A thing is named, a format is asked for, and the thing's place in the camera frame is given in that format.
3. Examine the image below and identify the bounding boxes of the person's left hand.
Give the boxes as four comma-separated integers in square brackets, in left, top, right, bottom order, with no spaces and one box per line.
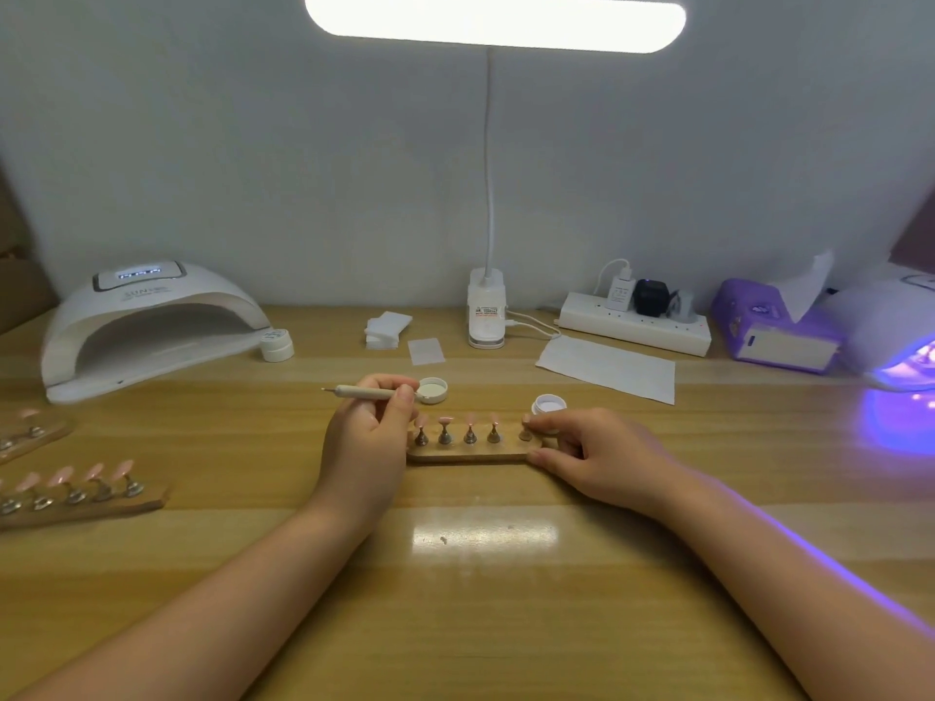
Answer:
[311,375,427,537]

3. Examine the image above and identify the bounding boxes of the person's right hand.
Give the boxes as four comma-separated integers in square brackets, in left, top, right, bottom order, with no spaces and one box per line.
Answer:
[523,405,692,520]

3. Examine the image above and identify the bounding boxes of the grey dotting pen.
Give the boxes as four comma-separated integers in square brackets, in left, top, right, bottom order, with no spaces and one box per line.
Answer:
[322,382,423,401]

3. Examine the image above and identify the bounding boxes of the wooden nail holder strip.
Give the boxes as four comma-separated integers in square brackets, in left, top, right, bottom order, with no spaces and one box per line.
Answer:
[406,413,569,465]

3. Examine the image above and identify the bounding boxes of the white nail lamp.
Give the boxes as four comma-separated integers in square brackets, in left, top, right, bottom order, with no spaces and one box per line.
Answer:
[818,262,935,391]
[41,259,272,407]

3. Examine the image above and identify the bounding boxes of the wooden stands with pink nails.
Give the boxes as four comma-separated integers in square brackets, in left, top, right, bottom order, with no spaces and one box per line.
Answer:
[0,405,171,532]

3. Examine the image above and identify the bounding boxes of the person's right forearm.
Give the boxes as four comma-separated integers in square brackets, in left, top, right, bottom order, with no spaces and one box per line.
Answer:
[654,471,935,701]

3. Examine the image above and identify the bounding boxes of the person's left forearm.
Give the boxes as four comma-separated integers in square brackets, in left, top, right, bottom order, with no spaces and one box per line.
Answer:
[15,496,385,701]

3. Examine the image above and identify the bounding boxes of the white desk lamp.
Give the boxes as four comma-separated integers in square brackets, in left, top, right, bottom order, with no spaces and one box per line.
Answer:
[302,0,689,351]

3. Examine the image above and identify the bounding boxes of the white paper sheet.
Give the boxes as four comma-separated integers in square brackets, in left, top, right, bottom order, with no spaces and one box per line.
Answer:
[535,334,678,406]

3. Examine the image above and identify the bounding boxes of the stack of white cotton pads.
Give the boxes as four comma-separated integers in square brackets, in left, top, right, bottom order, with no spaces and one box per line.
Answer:
[363,311,415,351]

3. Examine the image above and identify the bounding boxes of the white power strip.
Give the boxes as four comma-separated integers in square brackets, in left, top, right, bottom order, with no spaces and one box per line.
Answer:
[561,291,715,359]

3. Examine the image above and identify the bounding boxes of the black plug adapter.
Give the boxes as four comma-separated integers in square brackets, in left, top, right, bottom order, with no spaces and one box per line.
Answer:
[631,278,674,318]

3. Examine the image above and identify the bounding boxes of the white charger plug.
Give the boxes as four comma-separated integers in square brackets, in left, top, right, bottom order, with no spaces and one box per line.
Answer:
[605,273,639,313]

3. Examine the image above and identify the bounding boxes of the purple tissue box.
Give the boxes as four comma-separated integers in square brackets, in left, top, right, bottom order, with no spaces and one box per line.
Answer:
[713,277,843,375]

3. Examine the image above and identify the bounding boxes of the white tissue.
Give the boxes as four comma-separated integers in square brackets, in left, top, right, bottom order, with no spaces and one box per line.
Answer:
[774,250,836,324]

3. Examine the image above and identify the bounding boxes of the brown wooden board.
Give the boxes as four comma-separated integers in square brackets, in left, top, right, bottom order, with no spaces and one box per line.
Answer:
[891,189,935,275]

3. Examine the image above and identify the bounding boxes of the brown cardboard box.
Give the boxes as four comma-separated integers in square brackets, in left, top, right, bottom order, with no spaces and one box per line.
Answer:
[0,167,63,337]

